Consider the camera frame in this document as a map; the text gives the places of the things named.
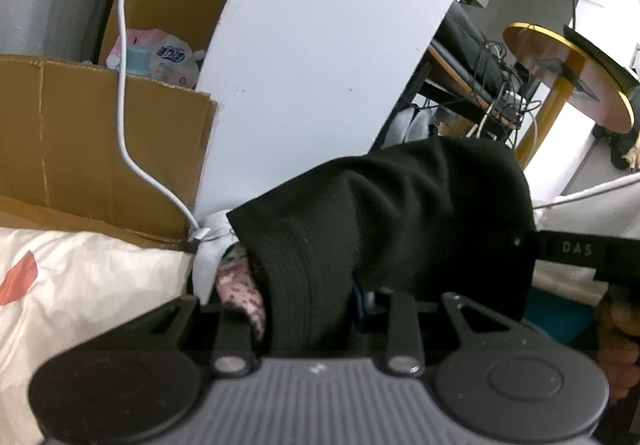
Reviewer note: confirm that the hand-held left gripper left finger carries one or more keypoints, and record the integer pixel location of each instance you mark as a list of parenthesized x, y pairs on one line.
[(232, 335)]

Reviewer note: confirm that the person's right hand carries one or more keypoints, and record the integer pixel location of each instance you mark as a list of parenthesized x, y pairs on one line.
[(617, 340)]

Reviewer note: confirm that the black device with antenna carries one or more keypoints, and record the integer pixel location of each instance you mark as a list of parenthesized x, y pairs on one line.
[(595, 52)]

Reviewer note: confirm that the grey bag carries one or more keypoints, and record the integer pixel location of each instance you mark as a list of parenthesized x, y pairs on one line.
[(407, 127)]

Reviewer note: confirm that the dark clothes heap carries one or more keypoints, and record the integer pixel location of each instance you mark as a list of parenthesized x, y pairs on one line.
[(620, 145)]

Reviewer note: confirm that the white crumpled cloth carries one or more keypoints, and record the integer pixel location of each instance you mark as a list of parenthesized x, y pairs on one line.
[(212, 250)]

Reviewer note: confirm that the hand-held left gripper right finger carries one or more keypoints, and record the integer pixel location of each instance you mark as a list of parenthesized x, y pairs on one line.
[(358, 307)]

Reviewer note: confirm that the round wooden table yellow legs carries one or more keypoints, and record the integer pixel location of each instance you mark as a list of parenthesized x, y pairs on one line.
[(560, 60)]

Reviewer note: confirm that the pink and white refill pouch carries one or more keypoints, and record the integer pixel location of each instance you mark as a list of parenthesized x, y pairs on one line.
[(170, 60)]

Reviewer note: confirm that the black shorts with bear print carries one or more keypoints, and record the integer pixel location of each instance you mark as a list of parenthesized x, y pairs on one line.
[(400, 215)]

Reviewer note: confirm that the teal cushion with orange circle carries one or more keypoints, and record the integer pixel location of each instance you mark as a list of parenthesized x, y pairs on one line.
[(560, 315)]

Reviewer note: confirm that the black bag on desk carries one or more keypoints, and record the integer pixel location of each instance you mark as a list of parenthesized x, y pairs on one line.
[(460, 40)]

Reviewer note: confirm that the brown cardboard box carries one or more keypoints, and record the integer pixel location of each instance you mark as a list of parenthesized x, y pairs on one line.
[(75, 135)]

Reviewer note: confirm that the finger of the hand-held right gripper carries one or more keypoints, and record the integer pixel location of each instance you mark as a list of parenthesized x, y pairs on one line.
[(522, 245)]

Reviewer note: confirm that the white board panel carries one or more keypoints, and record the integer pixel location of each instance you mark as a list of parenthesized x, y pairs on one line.
[(325, 50)]

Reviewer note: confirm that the white quilt with coloured shapes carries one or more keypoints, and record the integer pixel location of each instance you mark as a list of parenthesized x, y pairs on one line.
[(100, 285)]

